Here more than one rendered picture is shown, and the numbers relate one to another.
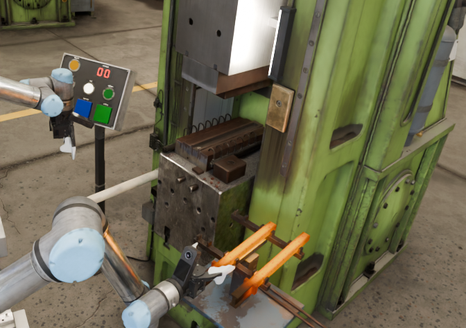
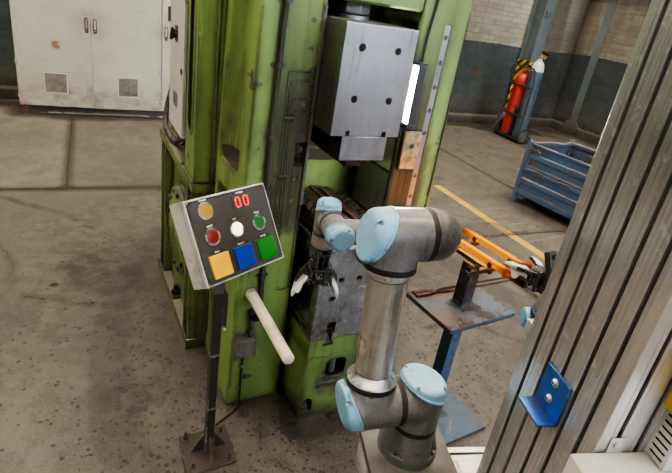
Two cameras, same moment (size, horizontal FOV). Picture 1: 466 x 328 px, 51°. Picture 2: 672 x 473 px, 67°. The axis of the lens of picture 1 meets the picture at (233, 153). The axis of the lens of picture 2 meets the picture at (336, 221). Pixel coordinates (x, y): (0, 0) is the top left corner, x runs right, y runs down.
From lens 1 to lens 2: 230 cm
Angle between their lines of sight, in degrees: 61
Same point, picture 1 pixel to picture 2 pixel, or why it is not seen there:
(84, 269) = not seen: hidden behind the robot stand
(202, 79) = (367, 151)
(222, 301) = (465, 311)
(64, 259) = not seen: hidden behind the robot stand
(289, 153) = (414, 184)
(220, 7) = (392, 75)
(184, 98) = (290, 190)
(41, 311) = not seen: outside the picture
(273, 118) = (406, 160)
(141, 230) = (179, 396)
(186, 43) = (348, 122)
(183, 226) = (355, 305)
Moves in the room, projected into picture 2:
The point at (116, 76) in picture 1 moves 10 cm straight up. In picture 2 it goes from (255, 197) to (258, 170)
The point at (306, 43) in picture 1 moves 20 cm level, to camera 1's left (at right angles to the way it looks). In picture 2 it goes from (430, 88) to (417, 93)
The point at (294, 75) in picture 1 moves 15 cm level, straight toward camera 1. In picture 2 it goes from (420, 118) to (453, 127)
